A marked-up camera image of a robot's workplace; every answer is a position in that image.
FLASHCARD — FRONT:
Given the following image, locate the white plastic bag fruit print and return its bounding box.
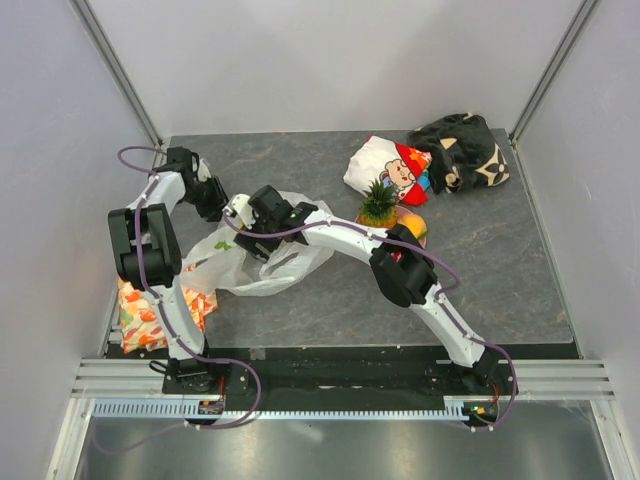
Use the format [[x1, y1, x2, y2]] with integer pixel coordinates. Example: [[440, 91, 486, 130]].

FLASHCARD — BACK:
[[180, 222, 333, 297]]

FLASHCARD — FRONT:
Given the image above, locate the fake pineapple green crown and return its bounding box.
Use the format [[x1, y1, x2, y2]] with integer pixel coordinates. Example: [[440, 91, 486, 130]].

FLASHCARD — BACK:
[[357, 180, 397, 229]]

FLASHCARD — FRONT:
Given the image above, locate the fake orange peach fruit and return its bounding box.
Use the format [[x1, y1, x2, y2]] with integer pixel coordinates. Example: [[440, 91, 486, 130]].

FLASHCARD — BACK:
[[397, 213, 428, 239]]

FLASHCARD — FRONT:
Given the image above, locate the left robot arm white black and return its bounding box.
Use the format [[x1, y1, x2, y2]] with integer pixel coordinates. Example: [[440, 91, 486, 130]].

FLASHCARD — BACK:
[[108, 146, 229, 395]]

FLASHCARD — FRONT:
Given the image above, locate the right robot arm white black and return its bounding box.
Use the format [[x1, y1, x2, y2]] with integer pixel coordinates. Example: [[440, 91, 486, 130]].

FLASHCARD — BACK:
[[223, 185, 499, 394]]

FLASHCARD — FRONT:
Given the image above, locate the white cartoon print cloth bag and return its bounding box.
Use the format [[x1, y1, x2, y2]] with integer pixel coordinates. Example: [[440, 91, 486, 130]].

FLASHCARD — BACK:
[[343, 136, 432, 207]]

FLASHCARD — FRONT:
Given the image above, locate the pink plate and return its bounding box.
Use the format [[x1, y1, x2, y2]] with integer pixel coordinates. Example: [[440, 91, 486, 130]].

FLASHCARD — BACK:
[[356, 206, 429, 247]]

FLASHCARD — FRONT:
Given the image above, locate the orange floral cloth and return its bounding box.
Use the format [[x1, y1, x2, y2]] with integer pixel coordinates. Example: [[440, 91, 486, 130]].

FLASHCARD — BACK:
[[117, 278, 218, 353]]

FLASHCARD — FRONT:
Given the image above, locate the black beige patterned cloth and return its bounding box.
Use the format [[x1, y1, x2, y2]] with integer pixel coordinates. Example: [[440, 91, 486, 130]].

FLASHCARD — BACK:
[[406, 113, 510, 194]]

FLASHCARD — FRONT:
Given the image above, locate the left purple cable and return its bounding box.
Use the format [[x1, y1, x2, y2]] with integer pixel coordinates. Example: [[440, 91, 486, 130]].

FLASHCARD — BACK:
[[91, 145, 265, 456]]

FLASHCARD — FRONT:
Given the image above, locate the purple cable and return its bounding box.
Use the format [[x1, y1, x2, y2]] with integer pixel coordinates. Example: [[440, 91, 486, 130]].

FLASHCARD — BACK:
[[221, 209, 521, 434], [91, 145, 265, 456]]

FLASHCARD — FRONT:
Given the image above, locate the left aluminium frame post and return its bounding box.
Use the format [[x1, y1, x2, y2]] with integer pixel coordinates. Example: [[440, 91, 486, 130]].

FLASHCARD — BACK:
[[69, 0, 164, 146]]

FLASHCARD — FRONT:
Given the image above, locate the aluminium frame post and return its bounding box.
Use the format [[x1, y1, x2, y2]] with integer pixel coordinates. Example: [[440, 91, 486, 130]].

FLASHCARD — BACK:
[[509, 0, 600, 146], [69, 0, 164, 146]]

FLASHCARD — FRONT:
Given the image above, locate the grey slotted cable duct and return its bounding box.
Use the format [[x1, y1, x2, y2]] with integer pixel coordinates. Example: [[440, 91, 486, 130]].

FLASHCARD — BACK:
[[93, 398, 469, 421]]

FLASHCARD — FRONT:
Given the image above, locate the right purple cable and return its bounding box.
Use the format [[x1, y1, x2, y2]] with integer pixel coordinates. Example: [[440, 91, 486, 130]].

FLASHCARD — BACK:
[[221, 209, 521, 434]]

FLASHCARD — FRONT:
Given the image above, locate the right aluminium frame post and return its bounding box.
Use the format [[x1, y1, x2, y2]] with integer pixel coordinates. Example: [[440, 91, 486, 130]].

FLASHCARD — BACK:
[[509, 0, 600, 146]]

